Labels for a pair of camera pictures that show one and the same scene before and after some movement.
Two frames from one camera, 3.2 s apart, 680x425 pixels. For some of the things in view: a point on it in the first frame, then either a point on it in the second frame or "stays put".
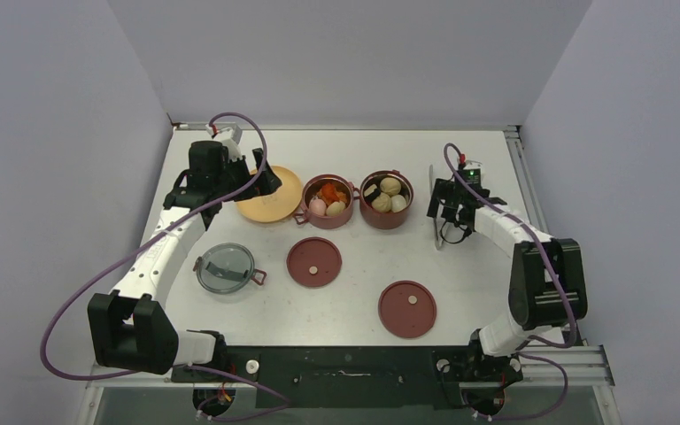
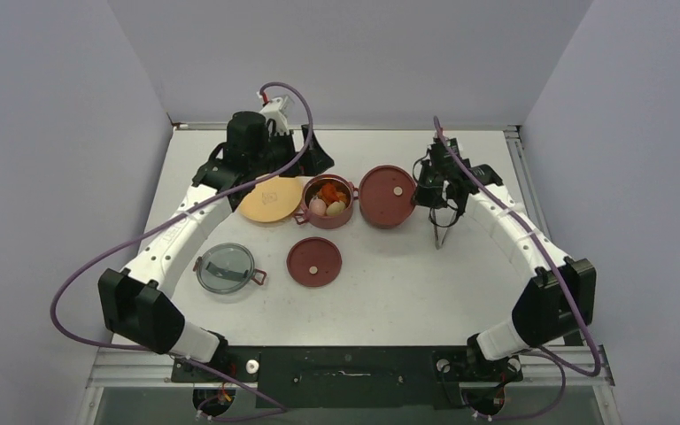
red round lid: (407, 309) -> (386, 196)
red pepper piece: (330, 194) stays put
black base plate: (357, 377) stays put
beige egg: (317, 206) stays put
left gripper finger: (268, 182) -> (315, 158)
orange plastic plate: (276, 205) stays put
